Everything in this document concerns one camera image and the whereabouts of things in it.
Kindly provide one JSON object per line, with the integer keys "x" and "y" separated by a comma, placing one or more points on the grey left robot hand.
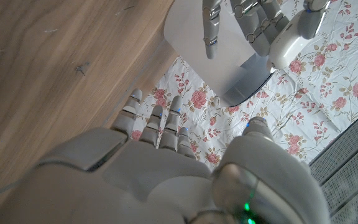
{"x": 256, "y": 34}

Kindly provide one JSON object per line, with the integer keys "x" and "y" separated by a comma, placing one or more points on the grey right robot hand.
{"x": 154, "y": 186}

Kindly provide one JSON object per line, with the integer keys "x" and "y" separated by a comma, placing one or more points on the translucent pitcher with blue lid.
{"x": 188, "y": 37}

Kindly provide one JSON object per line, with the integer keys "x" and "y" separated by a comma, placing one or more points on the floral print backdrop cloth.
{"x": 322, "y": 93}

